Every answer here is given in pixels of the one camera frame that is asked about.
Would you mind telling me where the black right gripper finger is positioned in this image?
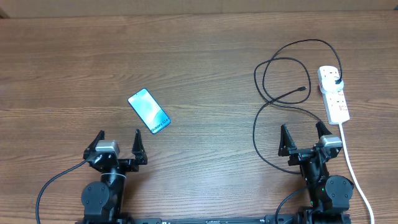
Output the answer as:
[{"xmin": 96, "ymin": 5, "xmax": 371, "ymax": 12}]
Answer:
[
  {"xmin": 278, "ymin": 124, "xmax": 297, "ymax": 157},
  {"xmin": 316, "ymin": 121, "xmax": 332, "ymax": 139}
]

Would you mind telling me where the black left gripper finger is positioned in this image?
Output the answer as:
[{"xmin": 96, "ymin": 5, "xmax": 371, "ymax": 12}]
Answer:
[
  {"xmin": 131, "ymin": 129, "xmax": 147, "ymax": 164},
  {"xmin": 83, "ymin": 130, "xmax": 105, "ymax": 156}
]

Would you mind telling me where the blue Galaxy smartphone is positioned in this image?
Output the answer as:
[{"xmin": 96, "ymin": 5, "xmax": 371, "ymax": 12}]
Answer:
[{"xmin": 128, "ymin": 88, "xmax": 171, "ymax": 134}]

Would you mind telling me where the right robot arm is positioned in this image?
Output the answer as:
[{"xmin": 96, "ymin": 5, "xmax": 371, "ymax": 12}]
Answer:
[{"xmin": 274, "ymin": 121, "xmax": 354, "ymax": 223}]

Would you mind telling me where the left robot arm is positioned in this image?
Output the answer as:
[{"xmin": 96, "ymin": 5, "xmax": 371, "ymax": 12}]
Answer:
[{"xmin": 81, "ymin": 129, "xmax": 147, "ymax": 224}]

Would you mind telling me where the white charger plug adapter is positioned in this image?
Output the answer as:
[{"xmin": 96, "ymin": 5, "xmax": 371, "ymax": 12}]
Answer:
[{"xmin": 319, "ymin": 77, "xmax": 345, "ymax": 94}]

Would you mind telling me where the white power strip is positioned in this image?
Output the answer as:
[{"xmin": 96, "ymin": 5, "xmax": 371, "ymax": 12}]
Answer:
[{"xmin": 317, "ymin": 65, "xmax": 350, "ymax": 124}]

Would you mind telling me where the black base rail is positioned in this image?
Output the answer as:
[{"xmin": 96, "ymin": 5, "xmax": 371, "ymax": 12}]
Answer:
[{"xmin": 132, "ymin": 214, "xmax": 301, "ymax": 224}]

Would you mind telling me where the white power strip cord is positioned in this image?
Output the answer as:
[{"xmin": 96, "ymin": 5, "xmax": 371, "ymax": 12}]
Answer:
[{"xmin": 338, "ymin": 123, "xmax": 376, "ymax": 224}]

